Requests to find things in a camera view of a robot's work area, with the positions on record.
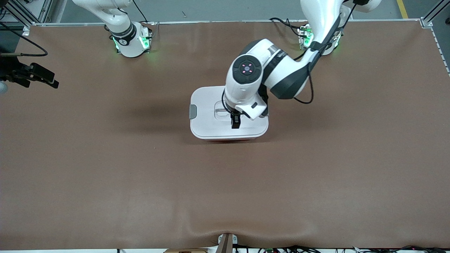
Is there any white box lid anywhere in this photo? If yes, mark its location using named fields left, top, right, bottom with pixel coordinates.
left=189, top=85, right=269, bottom=140

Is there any brown table mat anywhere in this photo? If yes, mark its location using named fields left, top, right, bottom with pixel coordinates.
left=0, top=20, right=450, bottom=251

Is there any thin black cable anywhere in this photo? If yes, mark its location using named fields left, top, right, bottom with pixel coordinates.
left=293, top=4, right=355, bottom=105
left=132, top=0, right=154, bottom=38
left=221, top=89, right=235, bottom=115
left=258, top=245, right=319, bottom=253
left=387, top=245, right=449, bottom=253
left=269, top=17, right=310, bottom=37

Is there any black cable with brass plug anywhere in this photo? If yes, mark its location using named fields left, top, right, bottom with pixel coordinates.
left=0, top=22, right=48, bottom=57

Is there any aluminium frame profile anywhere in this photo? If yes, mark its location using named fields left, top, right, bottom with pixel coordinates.
left=421, top=0, right=450, bottom=28
left=0, top=0, right=53, bottom=27

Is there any long silver table edge rail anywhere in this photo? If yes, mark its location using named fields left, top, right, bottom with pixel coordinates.
left=23, top=19, right=433, bottom=28

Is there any metal table clamp bracket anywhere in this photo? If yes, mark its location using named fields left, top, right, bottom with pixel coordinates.
left=217, top=233, right=238, bottom=253

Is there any short silver table edge rail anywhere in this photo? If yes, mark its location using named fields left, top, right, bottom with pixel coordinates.
left=431, top=26, right=450, bottom=76

